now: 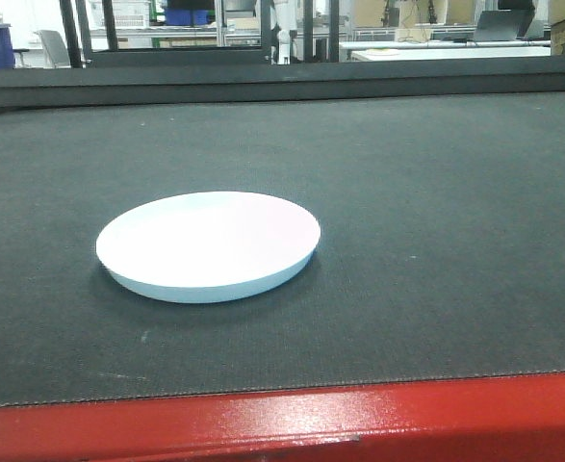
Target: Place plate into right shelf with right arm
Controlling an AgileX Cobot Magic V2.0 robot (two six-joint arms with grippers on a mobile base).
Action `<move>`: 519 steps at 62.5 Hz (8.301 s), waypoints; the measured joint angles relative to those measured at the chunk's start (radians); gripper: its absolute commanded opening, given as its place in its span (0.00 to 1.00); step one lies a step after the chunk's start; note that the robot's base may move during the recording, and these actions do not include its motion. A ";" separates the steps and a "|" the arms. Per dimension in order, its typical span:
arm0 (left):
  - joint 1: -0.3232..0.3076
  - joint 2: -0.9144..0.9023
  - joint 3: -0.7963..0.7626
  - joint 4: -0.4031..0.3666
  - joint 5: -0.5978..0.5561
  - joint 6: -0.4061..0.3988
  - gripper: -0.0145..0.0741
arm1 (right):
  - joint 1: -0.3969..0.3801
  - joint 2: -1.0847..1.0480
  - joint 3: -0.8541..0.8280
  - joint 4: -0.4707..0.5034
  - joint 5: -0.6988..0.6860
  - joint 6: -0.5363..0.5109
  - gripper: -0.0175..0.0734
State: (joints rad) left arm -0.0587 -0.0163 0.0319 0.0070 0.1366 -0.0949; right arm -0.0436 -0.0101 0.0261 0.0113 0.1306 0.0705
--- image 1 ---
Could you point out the pale blue round tray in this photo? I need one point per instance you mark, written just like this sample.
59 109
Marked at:
208 247

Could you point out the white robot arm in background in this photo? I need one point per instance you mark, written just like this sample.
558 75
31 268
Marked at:
284 24

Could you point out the white background table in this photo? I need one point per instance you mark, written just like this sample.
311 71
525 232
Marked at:
386 51

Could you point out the grey background chair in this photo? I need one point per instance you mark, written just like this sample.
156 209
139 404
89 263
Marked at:
54 49

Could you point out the open grey laptop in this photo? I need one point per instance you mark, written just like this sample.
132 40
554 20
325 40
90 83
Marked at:
502 25

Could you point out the black metal frame uprights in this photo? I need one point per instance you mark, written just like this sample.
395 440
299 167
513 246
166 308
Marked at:
156 34

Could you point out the red metal table frame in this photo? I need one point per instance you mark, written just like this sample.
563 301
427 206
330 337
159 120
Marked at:
515 418

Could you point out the black rail behind table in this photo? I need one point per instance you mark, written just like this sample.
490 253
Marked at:
112 86

